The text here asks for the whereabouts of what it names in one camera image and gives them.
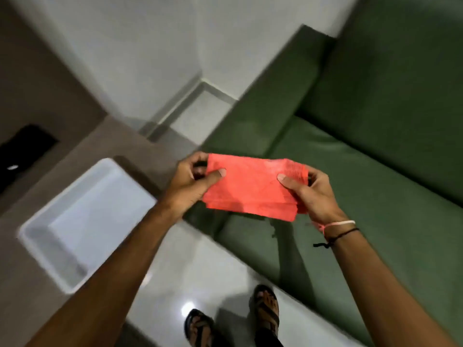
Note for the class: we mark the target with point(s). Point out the white plastic tray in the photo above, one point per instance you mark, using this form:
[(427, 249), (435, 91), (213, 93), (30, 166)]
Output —
[(83, 224)]

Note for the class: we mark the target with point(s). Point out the person's right forearm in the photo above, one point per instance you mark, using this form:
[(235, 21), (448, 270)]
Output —
[(379, 292)]

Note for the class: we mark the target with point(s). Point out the person's left forearm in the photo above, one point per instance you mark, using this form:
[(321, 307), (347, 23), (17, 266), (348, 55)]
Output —
[(105, 285)]

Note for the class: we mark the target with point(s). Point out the person's left hand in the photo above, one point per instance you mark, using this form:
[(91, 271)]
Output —
[(186, 191)]

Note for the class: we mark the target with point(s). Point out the green sofa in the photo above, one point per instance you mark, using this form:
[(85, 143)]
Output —
[(343, 158)]

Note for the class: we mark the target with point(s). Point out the person's left thumb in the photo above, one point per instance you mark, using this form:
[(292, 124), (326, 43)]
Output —
[(212, 178)]

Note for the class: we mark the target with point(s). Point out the black sandal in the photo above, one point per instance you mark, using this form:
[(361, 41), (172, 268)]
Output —
[(266, 310), (198, 328)]

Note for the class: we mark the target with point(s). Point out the black flat object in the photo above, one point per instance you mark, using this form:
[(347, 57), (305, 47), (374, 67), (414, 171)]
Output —
[(21, 155)]

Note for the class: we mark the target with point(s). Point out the red cloth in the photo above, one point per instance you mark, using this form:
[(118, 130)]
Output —
[(253, 187)]

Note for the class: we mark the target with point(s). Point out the person's right thumb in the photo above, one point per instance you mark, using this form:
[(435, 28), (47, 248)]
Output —
[(292, 182)]

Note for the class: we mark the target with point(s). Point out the person's right hand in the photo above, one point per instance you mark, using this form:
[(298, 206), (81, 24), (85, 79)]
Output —
[(318, 200)]

